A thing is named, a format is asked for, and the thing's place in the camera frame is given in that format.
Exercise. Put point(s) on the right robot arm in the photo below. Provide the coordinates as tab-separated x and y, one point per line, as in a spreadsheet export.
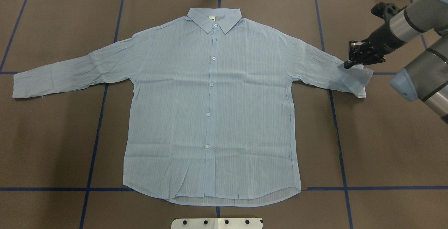
426	77

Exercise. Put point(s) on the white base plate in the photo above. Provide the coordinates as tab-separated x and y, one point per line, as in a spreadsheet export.
218	223

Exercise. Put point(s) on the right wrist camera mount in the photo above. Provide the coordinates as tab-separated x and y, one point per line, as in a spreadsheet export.
386	11

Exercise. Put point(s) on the light blue button shirt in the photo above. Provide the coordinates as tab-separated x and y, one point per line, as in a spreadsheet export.
212	118

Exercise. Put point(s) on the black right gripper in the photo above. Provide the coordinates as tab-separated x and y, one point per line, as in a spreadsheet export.
384	39

